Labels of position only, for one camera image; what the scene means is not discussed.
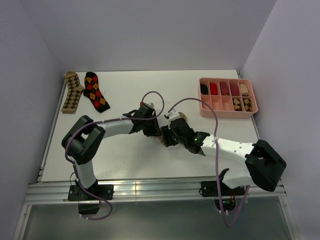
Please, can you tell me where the beige orange brown argyle sock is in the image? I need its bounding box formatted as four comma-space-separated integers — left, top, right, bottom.
157, 112, 188, 147

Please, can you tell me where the black red yellow argyle sock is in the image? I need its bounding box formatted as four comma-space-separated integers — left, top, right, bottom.
83, 72, 111, 113

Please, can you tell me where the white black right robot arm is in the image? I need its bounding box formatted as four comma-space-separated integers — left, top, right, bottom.
160, 118, 287, 195

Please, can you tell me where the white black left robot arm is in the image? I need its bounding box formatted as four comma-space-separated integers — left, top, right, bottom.
61, 102, 161, 200

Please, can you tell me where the black rolled sock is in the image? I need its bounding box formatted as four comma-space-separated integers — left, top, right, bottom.
200, 83, 209, 95

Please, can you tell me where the red rolled sock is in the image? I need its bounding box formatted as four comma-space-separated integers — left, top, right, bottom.
209, 83, 219, 96

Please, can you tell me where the pink divided organizer tray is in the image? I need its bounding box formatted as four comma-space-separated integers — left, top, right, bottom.
198, 77, 258, 119

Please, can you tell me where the brown yellow argyle rolled sock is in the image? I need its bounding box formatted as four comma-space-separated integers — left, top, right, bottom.
232, 98, 242, 112

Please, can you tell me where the dark pink rolled sock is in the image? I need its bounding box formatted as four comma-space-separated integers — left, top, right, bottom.
219, 82, 230, 96

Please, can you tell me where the magenta rolled sock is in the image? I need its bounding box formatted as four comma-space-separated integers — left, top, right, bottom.
229, 83, 240, 96

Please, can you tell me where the brown cream argyle rolled sock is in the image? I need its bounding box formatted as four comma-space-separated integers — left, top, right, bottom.
243, 98, 253, 112

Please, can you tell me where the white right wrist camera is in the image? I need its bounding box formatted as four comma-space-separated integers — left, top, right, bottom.
164, 109, 181, 122

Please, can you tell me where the aluminium front mounting rail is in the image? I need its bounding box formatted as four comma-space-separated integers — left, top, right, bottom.
24, 174, 287, 205

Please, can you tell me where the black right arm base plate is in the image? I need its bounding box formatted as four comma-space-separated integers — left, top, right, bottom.
198, 180, 245, 197

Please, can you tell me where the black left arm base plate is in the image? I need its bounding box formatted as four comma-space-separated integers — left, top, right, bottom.
67, 184, 114, 202

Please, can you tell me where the black box under rail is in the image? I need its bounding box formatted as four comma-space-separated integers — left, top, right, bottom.
78, 203, 100, 215

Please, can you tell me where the aluminium table edge rail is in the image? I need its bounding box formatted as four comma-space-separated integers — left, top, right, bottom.
38, 82, 66, 176

